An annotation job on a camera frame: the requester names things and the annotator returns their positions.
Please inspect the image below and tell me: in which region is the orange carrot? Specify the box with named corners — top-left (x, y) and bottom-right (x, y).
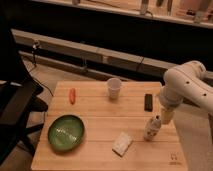
top-left (69, 88), bottom-right (76, 105)

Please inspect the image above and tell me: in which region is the black office chair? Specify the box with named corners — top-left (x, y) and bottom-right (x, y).
top-left (0, 19), bottom-right (48, 166)

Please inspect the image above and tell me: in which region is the black cable on floor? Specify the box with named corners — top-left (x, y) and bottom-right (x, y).
top-left (20, 40), bottom-right (54, 98)

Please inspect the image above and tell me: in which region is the white plastic bottle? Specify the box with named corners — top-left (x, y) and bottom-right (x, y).
top-left (143, 115), bottom-right (161, 141)

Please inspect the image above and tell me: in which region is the white paper cup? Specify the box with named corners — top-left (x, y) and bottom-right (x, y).
top-left (107, 78), bottom-right (122, 99)

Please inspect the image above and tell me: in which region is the beige sponge block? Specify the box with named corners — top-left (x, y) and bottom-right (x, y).
top-left (112, 132), bottom-right (133, 156)

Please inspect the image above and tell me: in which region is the black rectangular block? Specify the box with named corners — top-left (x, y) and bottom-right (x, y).
top-left (144, 94), bottom-right (153, 112)

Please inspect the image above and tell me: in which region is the green round plate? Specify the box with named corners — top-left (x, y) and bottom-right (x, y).
top-left (47, 115), bottom-right (85, 152)

